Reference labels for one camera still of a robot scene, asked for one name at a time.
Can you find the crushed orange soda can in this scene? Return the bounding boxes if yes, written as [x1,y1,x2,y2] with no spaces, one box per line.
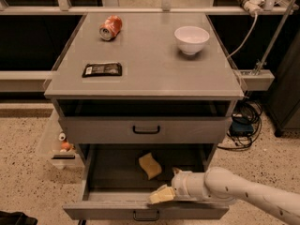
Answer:
[99,15,123,41]

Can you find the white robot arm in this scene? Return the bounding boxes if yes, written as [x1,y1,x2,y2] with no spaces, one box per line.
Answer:
[149,167,300,225]

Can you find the closed grey top drawer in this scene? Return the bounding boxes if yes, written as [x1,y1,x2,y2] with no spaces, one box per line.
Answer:
[59,117,232,144]

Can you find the white ceramic bowl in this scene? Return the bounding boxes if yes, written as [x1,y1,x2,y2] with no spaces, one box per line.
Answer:
[174,26,210,55]

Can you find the open grey middle drawer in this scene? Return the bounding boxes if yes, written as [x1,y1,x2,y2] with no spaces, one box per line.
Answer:
[63,144,229,221]

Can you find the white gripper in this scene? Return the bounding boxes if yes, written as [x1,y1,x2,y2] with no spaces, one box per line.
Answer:
[149,167,207,204]

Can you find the yellow sponge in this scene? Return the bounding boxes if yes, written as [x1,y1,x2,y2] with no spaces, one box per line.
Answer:
[139,153,162,180]

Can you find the black cable bundle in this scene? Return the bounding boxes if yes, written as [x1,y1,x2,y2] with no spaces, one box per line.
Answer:
[217,99,263,152]

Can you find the grey drawer cabinet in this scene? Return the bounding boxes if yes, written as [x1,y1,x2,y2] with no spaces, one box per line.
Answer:
[45,13,243,164]

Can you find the white power cable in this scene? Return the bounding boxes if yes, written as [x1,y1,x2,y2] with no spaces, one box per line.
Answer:
[226,10,259,60]

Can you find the black snack packet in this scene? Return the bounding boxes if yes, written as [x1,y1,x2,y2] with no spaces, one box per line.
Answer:
[82,63,123,78]

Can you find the metal diagonal rod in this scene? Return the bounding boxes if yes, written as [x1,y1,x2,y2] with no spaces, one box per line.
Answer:
[251,0,296,75]

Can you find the clear plastic storage bin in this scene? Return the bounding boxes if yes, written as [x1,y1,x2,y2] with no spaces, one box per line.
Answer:
[36,111,84,169]

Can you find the white power strip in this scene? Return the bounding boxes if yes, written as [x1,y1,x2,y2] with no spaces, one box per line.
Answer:
[237,0,264,17]

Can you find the black bag corner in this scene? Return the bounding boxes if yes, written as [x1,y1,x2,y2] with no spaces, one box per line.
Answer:
[0,211,38,225]

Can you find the dark cabinet at right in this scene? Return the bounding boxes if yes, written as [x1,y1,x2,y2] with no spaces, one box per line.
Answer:
[266,31,300,137]

